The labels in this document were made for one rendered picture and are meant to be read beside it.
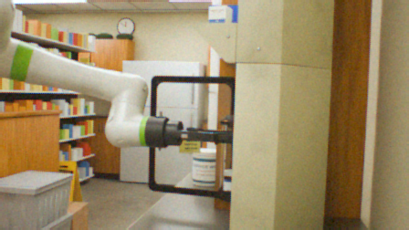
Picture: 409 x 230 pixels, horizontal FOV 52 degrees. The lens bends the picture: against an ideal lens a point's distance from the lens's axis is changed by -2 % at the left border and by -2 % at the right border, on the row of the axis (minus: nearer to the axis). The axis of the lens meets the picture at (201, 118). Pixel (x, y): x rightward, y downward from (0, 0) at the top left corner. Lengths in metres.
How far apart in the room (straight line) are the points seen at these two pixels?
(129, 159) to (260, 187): 5.34
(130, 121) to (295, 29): 0.53
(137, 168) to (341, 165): 5.08
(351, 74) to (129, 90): 0.71
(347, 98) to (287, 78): 0.41
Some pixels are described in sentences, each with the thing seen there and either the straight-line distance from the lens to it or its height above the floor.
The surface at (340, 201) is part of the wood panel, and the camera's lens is 1.48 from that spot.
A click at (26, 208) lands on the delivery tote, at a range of 3.18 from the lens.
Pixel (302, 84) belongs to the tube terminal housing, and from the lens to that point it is 1.12.
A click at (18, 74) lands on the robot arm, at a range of 1.30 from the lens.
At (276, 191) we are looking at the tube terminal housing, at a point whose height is 1.09.
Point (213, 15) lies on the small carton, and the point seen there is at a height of 1.54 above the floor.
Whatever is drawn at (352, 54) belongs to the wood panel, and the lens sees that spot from 1.46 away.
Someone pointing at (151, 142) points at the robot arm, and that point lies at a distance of 1.24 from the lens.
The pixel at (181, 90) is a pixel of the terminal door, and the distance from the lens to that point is 1.42.
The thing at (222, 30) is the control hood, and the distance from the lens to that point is 1.08.
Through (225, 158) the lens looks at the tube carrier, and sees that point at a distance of 1.19.
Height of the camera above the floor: 1.33
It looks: 3 degrees down
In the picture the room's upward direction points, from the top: 2 degrees clockwise
